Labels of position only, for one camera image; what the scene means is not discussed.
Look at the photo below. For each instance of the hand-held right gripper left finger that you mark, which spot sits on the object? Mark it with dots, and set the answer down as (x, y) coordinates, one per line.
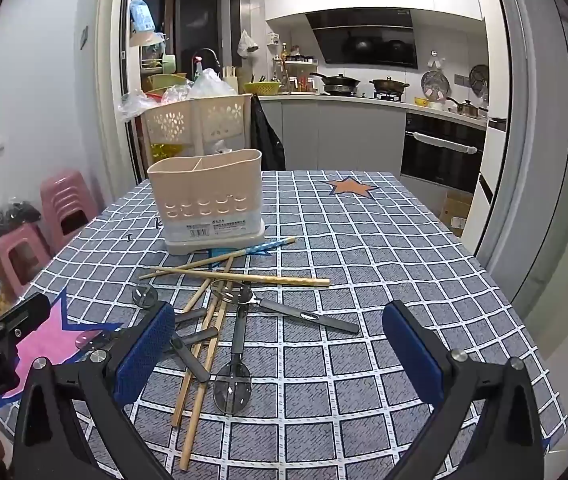
(146, 355)

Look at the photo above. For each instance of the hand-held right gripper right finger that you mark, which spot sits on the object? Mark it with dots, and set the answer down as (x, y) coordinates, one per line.
(411, 355)

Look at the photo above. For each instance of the blue patterned wooden chopstick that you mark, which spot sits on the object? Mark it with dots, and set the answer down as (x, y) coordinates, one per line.
(264, 247)

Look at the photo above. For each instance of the beige plastic utensil holder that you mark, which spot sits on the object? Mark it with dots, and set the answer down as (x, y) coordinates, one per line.
(204, 205)

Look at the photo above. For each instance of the low pink plastic stool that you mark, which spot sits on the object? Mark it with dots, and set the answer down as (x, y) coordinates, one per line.
(21, 260)

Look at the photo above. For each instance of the dark plastic bag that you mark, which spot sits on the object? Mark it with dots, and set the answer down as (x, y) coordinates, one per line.
(14, 215)

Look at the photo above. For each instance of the blue checkered tablecloth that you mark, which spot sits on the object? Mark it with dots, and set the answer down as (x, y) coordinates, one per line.
(364, 270)

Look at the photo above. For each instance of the tall pink plastic stool stack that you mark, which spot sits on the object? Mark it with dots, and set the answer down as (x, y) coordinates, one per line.
(66, 200)

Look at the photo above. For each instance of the cardboard box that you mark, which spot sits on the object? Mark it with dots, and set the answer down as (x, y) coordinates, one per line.
(456, 212)

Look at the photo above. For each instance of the black built-in oven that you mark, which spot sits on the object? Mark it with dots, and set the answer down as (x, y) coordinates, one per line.
(439, 155)

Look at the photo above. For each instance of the yellow oil bottle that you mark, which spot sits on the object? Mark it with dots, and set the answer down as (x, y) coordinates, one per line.
(166, 151)

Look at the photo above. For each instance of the white refrigerator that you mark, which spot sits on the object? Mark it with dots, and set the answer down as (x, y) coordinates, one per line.
(494, 150)

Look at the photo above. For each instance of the grey kitchen cabinet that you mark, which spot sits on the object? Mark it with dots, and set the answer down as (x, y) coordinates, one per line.
(344, 135)

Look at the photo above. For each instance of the crumpled clear plastic bag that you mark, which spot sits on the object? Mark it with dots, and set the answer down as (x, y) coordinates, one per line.
(136, 102)

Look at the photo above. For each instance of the beige perforated storage rack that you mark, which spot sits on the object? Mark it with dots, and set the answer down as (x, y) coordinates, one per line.
(214, 120)

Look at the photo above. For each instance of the black hanging garment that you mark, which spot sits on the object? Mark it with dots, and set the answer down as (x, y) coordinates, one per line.
(266, 135)

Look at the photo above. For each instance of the small steel saucepan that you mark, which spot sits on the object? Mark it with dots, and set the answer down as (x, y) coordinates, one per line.
(469, 109)

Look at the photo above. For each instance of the yellow bowl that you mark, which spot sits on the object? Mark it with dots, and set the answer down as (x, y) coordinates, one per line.
(421, 102)

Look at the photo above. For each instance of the dark cooking pot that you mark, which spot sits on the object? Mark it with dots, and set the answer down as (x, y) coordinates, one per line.
(389, 87)

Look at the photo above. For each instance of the round metal steamer rack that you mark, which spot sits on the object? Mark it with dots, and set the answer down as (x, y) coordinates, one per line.
(435, 85)

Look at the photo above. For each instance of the green plastic basin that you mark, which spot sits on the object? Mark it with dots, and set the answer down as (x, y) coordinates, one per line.
(166, 82)

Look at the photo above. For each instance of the large clear plastic bag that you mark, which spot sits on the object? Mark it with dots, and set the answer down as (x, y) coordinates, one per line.
(211, 82)

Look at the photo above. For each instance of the black wok with lid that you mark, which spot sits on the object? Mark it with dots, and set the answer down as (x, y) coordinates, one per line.
(340, 82)

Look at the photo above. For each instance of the spray bottle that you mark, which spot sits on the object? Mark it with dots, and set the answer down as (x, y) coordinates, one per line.
(198, 71)

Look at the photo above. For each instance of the green colander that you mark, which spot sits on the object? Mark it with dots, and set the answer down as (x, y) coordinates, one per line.
(261, 88)

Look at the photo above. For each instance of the curved kitchen faucet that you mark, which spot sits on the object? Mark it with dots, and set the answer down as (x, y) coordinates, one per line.
(209, 52)

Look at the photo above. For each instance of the black range hood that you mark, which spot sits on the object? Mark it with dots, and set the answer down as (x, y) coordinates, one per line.
(364, 40)

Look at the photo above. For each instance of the hanging white plastic bag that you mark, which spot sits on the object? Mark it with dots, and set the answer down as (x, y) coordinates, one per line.
(246, 45)

